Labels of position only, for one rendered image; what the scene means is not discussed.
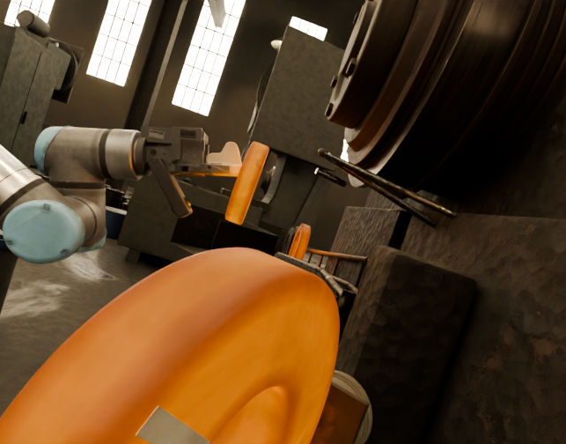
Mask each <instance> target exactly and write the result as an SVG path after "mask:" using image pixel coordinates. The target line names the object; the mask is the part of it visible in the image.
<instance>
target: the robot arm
mask: <svg viewBox="0 0 566 444"><path fill-rule="evenodd" d="M208 141H209V138H208V136H207V135H206V134H205V133H204V131H203V130H202V128H187V127H173V128H172V129H171V128H157V127H142V126H141V133H140V132H139V131H138V130H125V129H91V128H76V127H72V126H64V127H49V128H47V129H45V130H43V131H42V132H41V133H40V135H39V137H38V139H37V141H36V144H35V148H34V159H35V161H36V166H37V168H38V170H39V171H40V172H41V173H42V174H43V175H45V176H47V177H49V183H47V182H46V181H45V180H43V179H42V178H41V177H40V176H38V175H36V174H34V173H33V172H32V171H31V170H30V169H28V168H27V167H26V166H25V165H23V164H22V163H21V162H20V161H19V160H17V159H16V158H15V157H14V156H13V155H11V154H10V153H9V152H8V151H6V150H5V149H4V148H3V147H2V146H1V145H0V230H1V231H3V236H4V241H5V244H6V245H7V247H8V248H9V250H10V251H11V252H12V253H13V254H14V255H16V256H17V257H19V258H21V259H23V260H25V261H27V262H30V263H38V264H47V263H55V262H58V261H61V260H63V259H66V258H68V257H70V256H72V255H74V254H75V253H82V252H88V251H93V250H95V249H96V248H101V247H102V246H103V245H104V244H105V242H106V236H107V229H106V179H108V180H131V181H139V180H140V179H141V178H142V177H143V175H145V176H149V175H151V172H152V173H153V175H154V176H155V178H156V180H157V182H158V184H159V186H160V188H161V189H162V191H163V192H164V194H165V197H166V199H167V200H168V202H169V204H170V205H171V210H172V212H173V213H174V214H175V215H176V217H177V218H185V217H186V216H188V215H190V214H191V213H192V212H193V210H192V208H191V203H190V201H189V200H188V199H187V198H186V197H185V196H184V194H183V192H182V190H181V188H180V186H179V184H178V182H177V181H176V180H175V178H174V176H180V175H182V176H194V177H204V176H205V175H208V176H238V175H239V170H240V168H241V166H242V162H241V157H240V153H239V148H238V146H237V145H236V144H235V143H234V142H228V143H226V144H225V146H224V149H223V150H222V151H221V152H220V153H210V154H209V145H208ZM154 152H156V155H155V156H154Z"/></svg>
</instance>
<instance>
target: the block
mask: <svg viewBox="0 0 566 444"><path fill-rule="evenodd" d="M475 290H476V281H475V280H474V279H473V278H472V277H471V276H470V275H469V274H468V273H466V272H463V271H460V270H455V269H454V268H451V267H448V266H445V265H443V264H440V263H435V262H432V261H430V260H427V259H425V258H422V257H420V256H417V255H412V254H410V253H407V252H404V251H401V250H399V249H396V248H391V247H388V246H386V245H377V246H376V247H375V248H374V249H373V250H372V252H371V255H370V258H369V260H368V263H367V265H366V268H365V271H364V275H363V277H362V280H361V283H360V286H359V288H358V291H357V296H356V297H355V300H354V303H353V306H352V308H351V311H350V314H349V318H348V320H347V323H346V326H345V329H344V331H343V333H342V338H341V341H340V343H339V346H338V352H337V357H336V362H335V367H334V370H336V371H340V372H343V373H346V374H348V375H350V376H351V377H352V378H354V379H355V380H356V381H357V382H358V383H359V384H360V385H361V386H362V388H363V389H364V391H365V392H366V394H367V396H368V398H369V400H370V403H371V409H372V427H371V433H370V435H369V437H368V439H367V441H366V442H365V443H364V444H420V443H421V441H422V438H423V434H424V432H425V429H426V426H427V424H428V421H429V419H430V414H431V412H432V410H433V407H434V404H435V402H436V400H437V395H438V392H439V390H440V388H441V385H442V382H443V379H444V377H445V373H446V370H447V368H448V366H449V363H450V360H451V358H452V354H453V351H454V349H455V346H456V343H457V341H458V338H459V334H460V332H461V329H462V327H463V324H464V321H465V319H466V317H467V312H468V309H469V308H470V305H471V302H472V299H473V297H474V293H475Z"/></svg>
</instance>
